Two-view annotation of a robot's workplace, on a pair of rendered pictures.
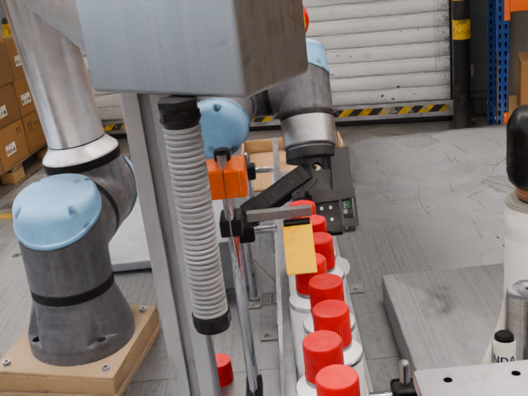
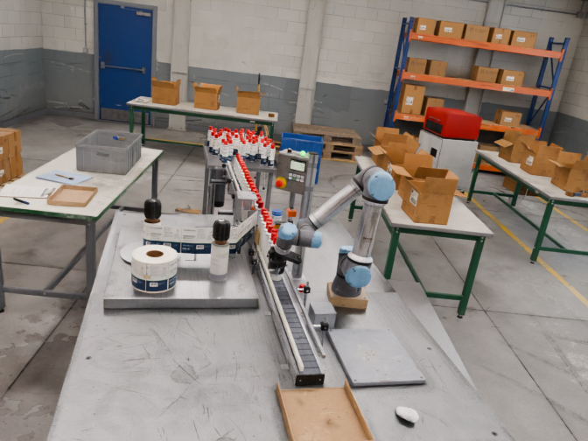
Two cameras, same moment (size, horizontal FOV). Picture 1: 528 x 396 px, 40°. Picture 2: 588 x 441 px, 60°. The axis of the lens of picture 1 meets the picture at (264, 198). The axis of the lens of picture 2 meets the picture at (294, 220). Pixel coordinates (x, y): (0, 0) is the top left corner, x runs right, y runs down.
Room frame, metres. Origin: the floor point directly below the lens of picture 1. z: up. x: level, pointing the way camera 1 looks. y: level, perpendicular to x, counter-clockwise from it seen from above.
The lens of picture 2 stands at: (3.00, -0.66, 2.03)
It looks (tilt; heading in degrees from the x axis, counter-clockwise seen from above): 20 degrees down; 163
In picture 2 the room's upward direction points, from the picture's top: 7 degrees clockwise
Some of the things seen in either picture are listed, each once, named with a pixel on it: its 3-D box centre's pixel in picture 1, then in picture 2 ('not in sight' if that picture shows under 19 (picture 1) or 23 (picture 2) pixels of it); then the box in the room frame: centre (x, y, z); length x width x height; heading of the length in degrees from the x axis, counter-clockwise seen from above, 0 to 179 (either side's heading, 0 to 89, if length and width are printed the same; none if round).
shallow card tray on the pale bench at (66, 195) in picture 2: not in sight; (73, 195); (-0.54, -1.15, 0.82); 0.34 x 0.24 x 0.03; 172
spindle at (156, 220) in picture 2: not in sight; (152, 226); (0.53, -0.64, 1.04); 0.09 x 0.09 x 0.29
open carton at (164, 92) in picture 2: not in sight; (165, 90); (-5.12, -0.44, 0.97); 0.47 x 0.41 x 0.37; 163
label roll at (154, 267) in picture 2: not in sight; (154, 268); (0.83, -0.63, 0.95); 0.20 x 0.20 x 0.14
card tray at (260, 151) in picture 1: (293, 159); (322, 414); (1.72, -0.08, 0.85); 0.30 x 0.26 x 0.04; 178
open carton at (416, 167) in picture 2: not in sight; (421, 180); (-0.81, 1.61, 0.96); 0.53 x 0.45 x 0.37; 78
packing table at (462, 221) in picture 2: not in sight; (402, 224); (-1.24, 1.75, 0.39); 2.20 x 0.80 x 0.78; 166
